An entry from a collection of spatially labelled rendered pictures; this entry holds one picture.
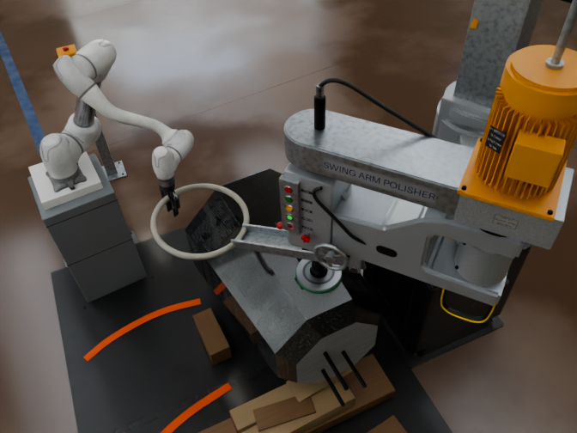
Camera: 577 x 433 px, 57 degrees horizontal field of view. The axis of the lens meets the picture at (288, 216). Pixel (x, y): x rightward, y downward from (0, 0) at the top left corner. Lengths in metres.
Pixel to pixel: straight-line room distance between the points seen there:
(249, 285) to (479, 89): 1.37
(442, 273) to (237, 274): 1.10
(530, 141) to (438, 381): 1.96
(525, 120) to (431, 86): 3.71
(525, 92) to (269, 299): 1.54
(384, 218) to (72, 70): 1.51
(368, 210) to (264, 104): 3.03
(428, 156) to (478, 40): 0.55
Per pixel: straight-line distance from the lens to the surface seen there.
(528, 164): 1.56
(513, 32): 2.14
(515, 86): 1.53
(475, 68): 2.25
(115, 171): 4.48
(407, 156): 1.83
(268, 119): 4.76
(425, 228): 1.92
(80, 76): 2.62
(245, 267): 2.71
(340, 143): 1.86
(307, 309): 2.44
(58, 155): 3.06
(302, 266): 2.55
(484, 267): 1.99
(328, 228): 2.09
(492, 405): 3.26
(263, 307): 2.59
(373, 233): 2.03
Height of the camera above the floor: 2.85
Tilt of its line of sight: 47 degrees down
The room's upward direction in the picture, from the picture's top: 3 degrees counter-clockwise
